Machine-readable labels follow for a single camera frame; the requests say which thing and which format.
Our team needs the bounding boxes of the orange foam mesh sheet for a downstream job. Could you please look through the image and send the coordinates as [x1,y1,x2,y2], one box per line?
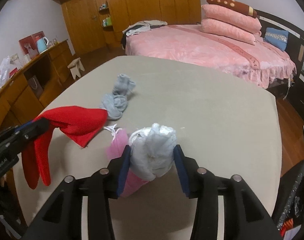
[281,218,294,232]

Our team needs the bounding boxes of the red knit garment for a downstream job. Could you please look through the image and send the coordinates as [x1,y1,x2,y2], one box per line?
[21,106,109,190]

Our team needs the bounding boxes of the pink sock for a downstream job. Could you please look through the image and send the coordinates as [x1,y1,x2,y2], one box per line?
[104,126,149,198]

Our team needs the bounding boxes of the white cloth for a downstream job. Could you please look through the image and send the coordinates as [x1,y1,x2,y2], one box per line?
[129,123,176,181]

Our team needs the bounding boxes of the black lined trash bin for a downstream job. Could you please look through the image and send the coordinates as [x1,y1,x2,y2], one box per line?
[272,160,304,239]

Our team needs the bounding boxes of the wooden sideboard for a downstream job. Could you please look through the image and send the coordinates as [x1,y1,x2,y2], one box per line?
[0,40,74,131]

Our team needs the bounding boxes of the white plastic bag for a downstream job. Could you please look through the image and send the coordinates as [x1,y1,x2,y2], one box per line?
[0,56,11,89]

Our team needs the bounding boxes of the small white wooden stool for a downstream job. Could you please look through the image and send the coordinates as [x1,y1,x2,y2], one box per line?
[67,57,85,80]

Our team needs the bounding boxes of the light blue kettle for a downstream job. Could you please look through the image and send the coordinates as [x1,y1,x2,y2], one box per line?
[36,37,49,53]

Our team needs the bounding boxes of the grey sock pair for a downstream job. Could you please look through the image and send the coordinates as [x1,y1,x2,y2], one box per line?
[99,74,136,121]

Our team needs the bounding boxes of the wooden wardrobe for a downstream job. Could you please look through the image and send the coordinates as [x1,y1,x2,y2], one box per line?
[53,0,201,56]

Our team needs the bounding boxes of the black white nightstand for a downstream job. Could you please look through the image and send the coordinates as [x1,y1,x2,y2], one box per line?
[287,72,304,121]

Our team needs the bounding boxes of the clothes pile on bed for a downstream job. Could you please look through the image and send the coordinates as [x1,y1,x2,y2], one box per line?
[121,20,168,50]

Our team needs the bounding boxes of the pink covered bed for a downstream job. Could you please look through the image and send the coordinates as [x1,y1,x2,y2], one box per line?
[125,25,296,89]

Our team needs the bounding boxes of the black bed headboard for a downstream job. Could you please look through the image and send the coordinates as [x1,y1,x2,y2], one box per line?
[256,10,304,73]

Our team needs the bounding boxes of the blue cushion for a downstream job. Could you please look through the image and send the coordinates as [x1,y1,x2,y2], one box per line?
[263,27,289,51]

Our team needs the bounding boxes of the lower pink pillow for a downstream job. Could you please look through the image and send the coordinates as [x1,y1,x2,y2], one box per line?
[200,18,256,45]

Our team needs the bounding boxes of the pink pillow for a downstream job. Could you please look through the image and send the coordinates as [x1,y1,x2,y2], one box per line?
[201,4,262,34]
[200,18,256,45]

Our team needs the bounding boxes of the upper pink pillow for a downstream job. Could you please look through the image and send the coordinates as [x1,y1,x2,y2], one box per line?
[201,4,262,34]

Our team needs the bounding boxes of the brown dotted bolster pillow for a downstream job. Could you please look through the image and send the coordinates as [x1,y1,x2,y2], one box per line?
[206,0,257,18]

